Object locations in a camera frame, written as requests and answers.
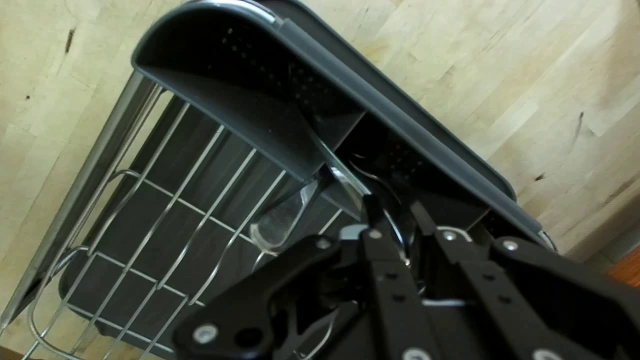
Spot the clear plastic utensil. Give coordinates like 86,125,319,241
249,180,319,250

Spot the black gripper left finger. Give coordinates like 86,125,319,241
172,194,436,360

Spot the dark gray utensil holder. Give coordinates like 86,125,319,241
129,0,536,250

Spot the steel wire dish rack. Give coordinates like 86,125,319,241
0,0,558,360

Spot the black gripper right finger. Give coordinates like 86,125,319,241
410,200,640,360

